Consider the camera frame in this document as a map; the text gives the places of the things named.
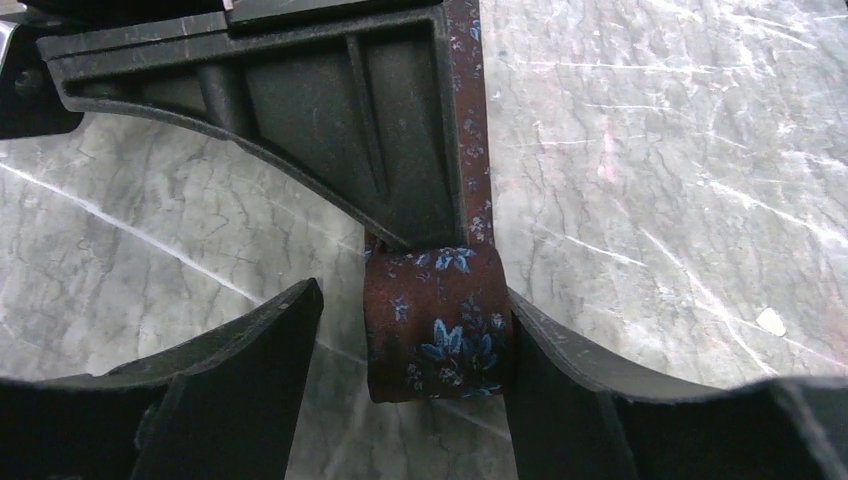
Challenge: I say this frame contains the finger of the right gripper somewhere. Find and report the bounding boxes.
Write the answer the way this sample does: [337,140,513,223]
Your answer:
[37,3,463,250]

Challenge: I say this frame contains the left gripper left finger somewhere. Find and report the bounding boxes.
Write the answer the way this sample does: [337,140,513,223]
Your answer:
[110,279,323,479]

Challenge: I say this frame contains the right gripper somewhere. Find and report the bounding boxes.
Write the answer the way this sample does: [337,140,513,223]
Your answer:
[1,0,224,140]

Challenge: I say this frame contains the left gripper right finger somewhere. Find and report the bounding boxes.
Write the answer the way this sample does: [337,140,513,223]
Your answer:
[504,290,717,479]

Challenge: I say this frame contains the dark brown floral tie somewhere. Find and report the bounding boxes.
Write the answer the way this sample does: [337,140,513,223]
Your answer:
[363,1,513,403]

